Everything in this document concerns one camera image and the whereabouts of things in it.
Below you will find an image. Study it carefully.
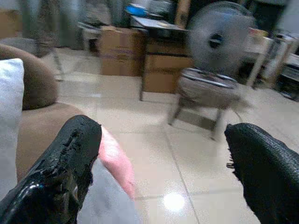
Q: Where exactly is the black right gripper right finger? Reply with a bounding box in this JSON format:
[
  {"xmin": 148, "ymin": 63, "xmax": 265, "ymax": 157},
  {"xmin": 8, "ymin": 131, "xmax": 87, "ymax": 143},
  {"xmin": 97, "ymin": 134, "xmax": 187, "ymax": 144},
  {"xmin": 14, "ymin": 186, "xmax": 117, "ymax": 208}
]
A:
[{"xmin": 224, "ymin": 123, "xmax": 299, "ymax": 224}]

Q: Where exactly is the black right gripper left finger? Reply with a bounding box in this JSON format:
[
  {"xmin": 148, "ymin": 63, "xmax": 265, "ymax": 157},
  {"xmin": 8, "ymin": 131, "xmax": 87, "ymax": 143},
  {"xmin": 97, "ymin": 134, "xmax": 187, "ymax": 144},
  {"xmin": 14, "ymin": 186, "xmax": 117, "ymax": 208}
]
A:
[{"xmin": 0, "ymin": 114, "xmax": 103, "ymax": 224}]

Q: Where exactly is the grey pillow with pink edge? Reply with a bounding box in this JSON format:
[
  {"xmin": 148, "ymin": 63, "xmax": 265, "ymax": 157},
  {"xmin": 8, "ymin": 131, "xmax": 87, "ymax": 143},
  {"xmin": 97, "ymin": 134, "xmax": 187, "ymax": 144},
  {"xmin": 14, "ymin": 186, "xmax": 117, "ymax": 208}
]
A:
[{"xmin": 76, "ymin": 125, "xmax": 139, "ymax": 224}]

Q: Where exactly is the white pillow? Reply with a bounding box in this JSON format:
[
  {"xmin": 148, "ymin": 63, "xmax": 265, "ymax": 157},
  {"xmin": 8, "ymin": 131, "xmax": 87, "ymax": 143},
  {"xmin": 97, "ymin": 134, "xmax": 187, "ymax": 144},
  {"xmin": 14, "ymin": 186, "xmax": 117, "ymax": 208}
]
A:
[{"xmin": 0, "ymin": 57, "xmax": 25, "ymax": 199}]

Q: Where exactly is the brown fabric sofa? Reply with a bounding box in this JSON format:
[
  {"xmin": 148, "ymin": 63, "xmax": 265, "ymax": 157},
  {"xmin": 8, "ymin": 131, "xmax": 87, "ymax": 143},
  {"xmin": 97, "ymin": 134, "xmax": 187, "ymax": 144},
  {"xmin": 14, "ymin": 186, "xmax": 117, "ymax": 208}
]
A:
[{"xmin": 0, "ymin": 42, "xmax": 103, "ymax": 184}]

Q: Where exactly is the plaid fabric metal chair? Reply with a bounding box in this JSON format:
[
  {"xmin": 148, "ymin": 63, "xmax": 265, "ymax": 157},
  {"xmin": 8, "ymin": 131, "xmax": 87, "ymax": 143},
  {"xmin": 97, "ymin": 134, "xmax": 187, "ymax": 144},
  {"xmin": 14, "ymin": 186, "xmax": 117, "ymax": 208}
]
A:
[
  {"xmin": 22, "ymin": 0, "xmax": 67, "ymax": 83},
  {"xmin": 167, "ymin": 67, "xmax": 249, "ymax": 141}
]

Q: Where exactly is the cardboard box with purple print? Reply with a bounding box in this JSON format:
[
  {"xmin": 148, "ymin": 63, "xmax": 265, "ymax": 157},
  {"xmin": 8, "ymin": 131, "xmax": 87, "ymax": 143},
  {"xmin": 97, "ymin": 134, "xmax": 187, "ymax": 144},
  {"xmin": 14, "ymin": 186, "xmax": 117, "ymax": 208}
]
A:
[{"xmin": 100, "ymin": 25, "xmax": 147, "ymax": 78}]

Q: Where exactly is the wide brown cardboard box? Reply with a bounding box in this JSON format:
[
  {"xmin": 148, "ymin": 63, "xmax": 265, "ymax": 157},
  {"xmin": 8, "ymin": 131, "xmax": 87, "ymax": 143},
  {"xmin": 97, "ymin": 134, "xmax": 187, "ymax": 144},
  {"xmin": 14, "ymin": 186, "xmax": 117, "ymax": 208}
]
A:
[{"xmin": 142, "ymin": 42, "xmax": 195, "ymax": 95}]

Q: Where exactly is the grey standing fan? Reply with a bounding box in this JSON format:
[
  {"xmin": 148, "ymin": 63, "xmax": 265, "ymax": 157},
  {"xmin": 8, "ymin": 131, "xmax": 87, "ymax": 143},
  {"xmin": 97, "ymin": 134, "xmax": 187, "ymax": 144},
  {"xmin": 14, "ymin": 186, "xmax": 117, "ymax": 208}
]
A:
[{"xmin": 186, "ymin": 0, "xmax": 258, "ymax": 76}]

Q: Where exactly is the white table with black legs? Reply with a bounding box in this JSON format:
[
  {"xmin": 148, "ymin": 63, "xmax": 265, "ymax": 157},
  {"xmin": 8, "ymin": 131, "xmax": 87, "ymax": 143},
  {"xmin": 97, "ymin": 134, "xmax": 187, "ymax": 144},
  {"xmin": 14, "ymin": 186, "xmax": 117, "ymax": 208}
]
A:
[{"xmin": 129, "ymin": 14, "xmax": 190, "ymax": 102}]

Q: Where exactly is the blue plastic container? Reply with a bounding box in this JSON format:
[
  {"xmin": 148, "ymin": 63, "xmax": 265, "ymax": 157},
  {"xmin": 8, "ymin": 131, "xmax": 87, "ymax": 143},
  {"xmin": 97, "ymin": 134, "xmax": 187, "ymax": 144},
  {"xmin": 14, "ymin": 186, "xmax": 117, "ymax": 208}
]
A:
[{"xmin": 124, "ymin": 5, "xmax": 147, "ymax": 17}]

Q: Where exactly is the wooden loudspeaker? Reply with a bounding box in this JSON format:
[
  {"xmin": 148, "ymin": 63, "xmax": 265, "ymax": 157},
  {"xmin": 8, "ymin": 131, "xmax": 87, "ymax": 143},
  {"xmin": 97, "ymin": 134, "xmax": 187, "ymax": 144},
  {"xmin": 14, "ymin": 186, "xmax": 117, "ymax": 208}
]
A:
[{"xmin": 174, "ymin": 0, "xmax": 191, "ymax": 30}]

